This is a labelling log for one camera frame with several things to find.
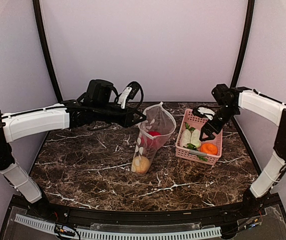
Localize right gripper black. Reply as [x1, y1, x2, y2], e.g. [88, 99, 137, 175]
[199, 103, 239, 141]

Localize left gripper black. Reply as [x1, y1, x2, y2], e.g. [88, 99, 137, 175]
[94, 103, 147, 128]

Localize clear polka dot zip bag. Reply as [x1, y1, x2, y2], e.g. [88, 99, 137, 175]
[131, 102, 177, 176]

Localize bright red tomato toy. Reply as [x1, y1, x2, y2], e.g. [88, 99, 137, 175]
[147, 131, 161, 145]

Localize yellow peach toy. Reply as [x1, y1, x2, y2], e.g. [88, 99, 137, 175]
[131, 156, 150, 175]

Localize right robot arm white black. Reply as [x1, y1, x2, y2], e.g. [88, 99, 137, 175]
[200, 83, 286, 199]

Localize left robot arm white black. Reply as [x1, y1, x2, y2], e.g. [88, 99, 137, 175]
[0, 100, 147, 218]

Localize orange tangerine toy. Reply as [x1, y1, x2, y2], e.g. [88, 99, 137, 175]
[200, 143, 218, 155]

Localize white radish toy right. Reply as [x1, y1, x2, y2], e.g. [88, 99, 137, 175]
[190, 129, 201, 148]

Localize white radish toy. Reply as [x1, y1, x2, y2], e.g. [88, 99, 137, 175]
[190, 129, 201, 148]
[179, 129, 192, 147]

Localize white radish toy left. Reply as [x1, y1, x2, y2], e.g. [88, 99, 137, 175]
[179, 129, 192, 147]

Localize pink plastic basket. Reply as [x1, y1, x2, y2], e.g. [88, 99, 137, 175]
[175, 109, 223, 166]

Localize circuit board with leds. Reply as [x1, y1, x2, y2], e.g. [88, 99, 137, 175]
[54, 225, 77, 239]

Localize left camera cable black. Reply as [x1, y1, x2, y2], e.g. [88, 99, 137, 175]
[125, 81, 144, 110]

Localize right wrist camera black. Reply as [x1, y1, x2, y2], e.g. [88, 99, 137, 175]
[211, 83, 229, 105]

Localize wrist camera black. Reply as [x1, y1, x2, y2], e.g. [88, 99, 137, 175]
[86, 79, 114, 103]
[211, 83, 229, 105]

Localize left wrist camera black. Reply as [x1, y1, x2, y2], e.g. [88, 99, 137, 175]
[86, 79, 114, 103]

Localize right black frame post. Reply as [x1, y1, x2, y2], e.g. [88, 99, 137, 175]
[230, 0, 255, 88]

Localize black frame post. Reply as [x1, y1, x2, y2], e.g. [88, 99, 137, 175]
[32, 0, 63, 103]
[230, 0, 255, 88]

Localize black front rail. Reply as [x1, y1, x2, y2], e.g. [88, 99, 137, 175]
[44, 202, 244, 226]

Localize white slotted cable duct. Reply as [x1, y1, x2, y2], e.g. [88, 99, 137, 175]
[15, 214, 222, 240]

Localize left black frame post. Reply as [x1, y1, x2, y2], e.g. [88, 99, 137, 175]
[32, 0, 63, 103]

